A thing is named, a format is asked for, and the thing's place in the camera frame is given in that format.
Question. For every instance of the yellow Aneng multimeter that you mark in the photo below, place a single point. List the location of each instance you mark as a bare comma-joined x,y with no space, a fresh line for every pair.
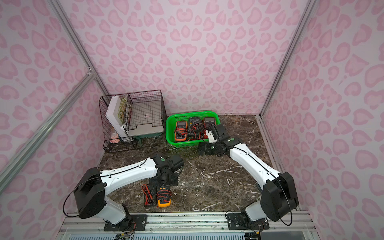
164,197

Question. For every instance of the green plastic basket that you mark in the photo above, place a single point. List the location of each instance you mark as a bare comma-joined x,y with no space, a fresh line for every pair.
171,123

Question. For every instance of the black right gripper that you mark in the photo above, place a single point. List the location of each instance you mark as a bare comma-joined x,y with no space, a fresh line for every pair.
207,148

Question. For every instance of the red Aneng large multimeter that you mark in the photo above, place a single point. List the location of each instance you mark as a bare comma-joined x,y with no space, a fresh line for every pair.
208,122

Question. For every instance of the small green multimeter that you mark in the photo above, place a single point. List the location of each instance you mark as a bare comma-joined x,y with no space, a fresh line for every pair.
205,148

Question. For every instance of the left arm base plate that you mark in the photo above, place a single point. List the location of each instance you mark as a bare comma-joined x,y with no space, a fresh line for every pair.
135,222

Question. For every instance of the orange Victor multimeter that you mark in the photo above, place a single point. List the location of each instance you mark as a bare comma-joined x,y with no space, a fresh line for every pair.
181,131

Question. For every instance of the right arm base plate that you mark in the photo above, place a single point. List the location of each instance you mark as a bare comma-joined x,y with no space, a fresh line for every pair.
239,221

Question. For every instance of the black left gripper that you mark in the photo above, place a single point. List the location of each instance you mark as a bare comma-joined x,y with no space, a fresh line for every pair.
163,181

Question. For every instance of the black wire basket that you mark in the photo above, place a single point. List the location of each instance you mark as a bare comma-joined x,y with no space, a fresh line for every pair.
145,121

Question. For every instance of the small black multimeter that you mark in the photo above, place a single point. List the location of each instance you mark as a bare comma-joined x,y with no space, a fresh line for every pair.
149,199

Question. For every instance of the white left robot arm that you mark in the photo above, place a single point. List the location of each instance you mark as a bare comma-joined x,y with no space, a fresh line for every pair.
91,193

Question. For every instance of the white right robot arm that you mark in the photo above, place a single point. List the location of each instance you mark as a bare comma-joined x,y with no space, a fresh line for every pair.
278,191

